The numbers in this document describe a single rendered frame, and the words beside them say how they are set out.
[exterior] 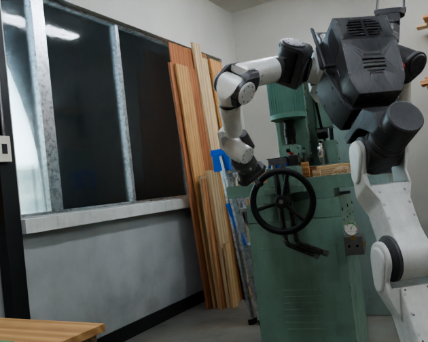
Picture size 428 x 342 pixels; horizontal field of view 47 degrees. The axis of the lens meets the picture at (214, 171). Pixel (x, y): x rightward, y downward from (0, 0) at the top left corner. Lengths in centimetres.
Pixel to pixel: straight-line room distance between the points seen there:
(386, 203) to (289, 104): 93
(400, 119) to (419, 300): 55
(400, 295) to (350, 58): 76
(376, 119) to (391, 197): 26
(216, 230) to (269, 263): 141
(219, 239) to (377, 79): 231
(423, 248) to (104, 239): 208
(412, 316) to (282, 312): 90
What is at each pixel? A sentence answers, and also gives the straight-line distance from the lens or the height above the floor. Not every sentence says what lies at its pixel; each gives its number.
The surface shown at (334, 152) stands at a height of 101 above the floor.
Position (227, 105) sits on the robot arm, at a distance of 162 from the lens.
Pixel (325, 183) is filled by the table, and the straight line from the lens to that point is 228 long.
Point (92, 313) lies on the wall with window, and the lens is 311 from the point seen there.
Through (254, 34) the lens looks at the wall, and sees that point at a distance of 521.
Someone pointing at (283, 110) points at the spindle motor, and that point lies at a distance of 241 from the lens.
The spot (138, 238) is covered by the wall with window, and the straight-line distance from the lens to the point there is 343.
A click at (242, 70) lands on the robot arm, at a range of 164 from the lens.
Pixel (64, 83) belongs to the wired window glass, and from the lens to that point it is 322.
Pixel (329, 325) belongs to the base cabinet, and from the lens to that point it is 238.
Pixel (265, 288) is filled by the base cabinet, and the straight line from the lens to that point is 240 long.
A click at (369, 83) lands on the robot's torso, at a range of 169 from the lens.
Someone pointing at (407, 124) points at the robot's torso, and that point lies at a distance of 155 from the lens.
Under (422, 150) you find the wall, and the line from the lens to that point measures 463.
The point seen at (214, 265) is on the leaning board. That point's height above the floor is 33.
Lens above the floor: 89
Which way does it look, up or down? 2 degrees up
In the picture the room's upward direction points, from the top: 6 degrees counter-clockwise
